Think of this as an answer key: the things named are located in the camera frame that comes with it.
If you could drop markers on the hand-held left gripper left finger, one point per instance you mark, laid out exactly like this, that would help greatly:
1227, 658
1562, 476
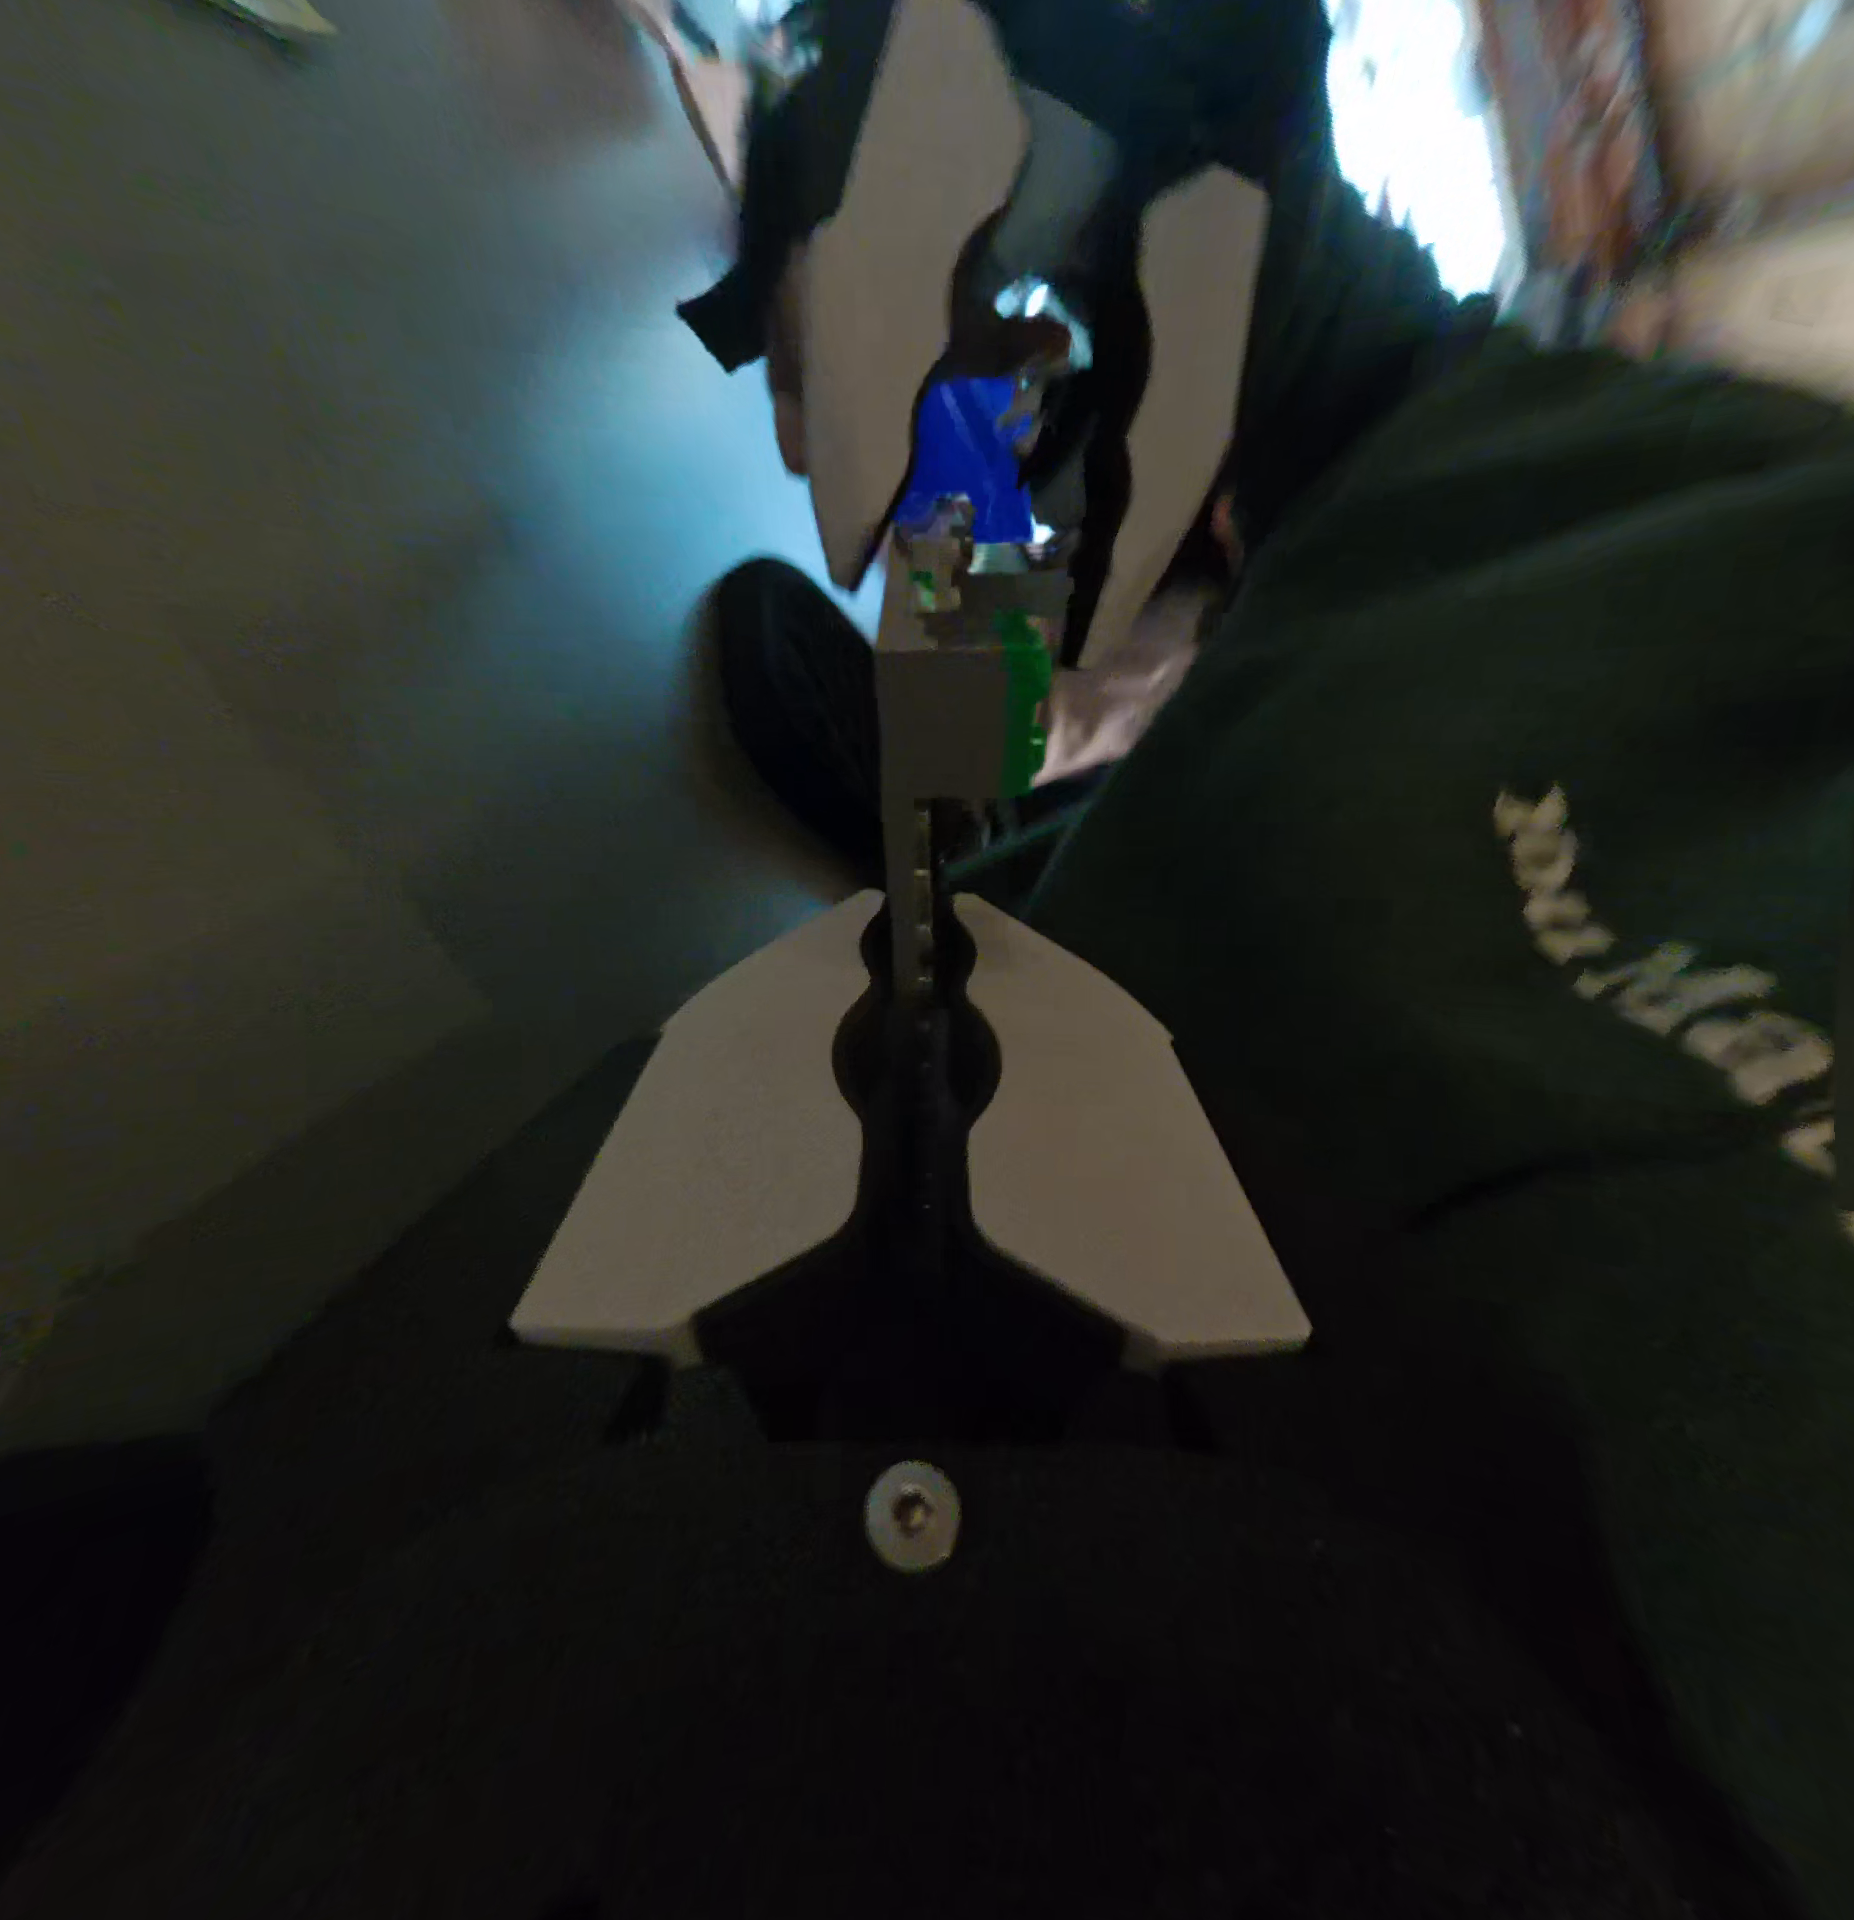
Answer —
718, 1140

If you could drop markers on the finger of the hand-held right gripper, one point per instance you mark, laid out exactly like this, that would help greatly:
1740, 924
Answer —
1198, 346
905, 254

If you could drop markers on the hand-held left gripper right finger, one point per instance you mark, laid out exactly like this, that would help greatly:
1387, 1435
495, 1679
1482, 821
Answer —
1107, 1156

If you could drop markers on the person in dark green sweatshirt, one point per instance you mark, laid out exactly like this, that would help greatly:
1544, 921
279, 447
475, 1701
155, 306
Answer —
1467, 629

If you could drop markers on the black shoe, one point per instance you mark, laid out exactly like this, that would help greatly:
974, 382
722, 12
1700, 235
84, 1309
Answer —
793, 704

